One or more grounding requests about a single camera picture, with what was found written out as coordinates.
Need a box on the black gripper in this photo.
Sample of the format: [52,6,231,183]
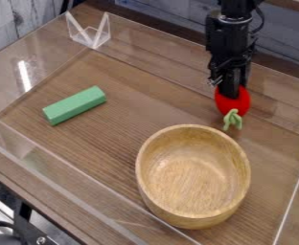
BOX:
[206,0,257,100]

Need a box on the wooden bowl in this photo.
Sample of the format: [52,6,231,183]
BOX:
[135,124,251,230]

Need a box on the green foam block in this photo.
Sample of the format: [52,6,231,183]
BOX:
[43,86,106,125]

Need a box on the black metal table leg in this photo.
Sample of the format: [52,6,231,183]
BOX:
[15,201,59,245]

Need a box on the clear acrylic corner bracket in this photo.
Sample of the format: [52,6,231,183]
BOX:
[65,12,111,50]

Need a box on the clear acrylic front wall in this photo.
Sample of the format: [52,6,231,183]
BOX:
[0,121,201,245]

